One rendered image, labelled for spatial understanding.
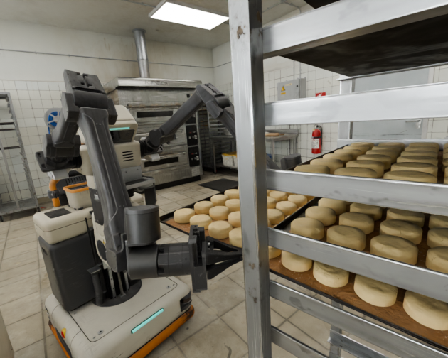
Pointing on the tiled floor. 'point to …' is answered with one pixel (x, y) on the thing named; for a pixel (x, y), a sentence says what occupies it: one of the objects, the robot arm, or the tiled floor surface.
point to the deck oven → (177, 86)
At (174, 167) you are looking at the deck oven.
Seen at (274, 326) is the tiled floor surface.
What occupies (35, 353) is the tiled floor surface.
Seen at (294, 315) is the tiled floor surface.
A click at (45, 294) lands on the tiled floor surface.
